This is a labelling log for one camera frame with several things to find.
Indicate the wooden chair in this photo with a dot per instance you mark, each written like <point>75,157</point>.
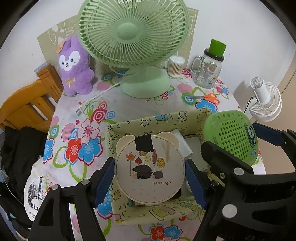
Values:
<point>31,105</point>

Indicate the glass mug jar green lid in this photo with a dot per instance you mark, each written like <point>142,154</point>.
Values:
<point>207,68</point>

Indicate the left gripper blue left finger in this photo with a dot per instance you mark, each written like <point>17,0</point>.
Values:
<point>102,181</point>

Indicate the floral tablecloth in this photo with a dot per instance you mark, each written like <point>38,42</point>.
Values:
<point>76,144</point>

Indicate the white printed tote bag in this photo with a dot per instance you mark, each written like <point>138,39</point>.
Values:
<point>37,186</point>

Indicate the round hedgehog compact mirror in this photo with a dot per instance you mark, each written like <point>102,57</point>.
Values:
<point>149,169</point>

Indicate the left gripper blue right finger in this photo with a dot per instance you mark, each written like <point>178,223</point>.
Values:
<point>194,179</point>

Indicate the white 45W charger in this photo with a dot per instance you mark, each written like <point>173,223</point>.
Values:
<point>184,148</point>

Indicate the black clothing on chair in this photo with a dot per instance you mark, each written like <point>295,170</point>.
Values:
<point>19,151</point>

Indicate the patterned backing board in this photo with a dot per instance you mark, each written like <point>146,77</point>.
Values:
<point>50,40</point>

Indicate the green desk fan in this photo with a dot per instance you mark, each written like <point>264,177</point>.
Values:
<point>135,36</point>

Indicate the green perforated panda speaker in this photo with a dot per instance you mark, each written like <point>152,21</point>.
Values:
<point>232,131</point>

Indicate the white floor fan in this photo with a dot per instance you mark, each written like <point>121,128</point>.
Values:
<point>268,103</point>

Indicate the cotton swab container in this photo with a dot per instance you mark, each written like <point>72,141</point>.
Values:
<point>175,67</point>

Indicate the purple plush bunny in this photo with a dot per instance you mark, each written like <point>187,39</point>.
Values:
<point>74,65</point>

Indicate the orange handled scissors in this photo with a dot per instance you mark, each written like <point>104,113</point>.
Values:
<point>209,97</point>

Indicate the patterned cardboard storage box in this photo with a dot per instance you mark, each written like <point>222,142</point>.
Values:
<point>190,124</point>

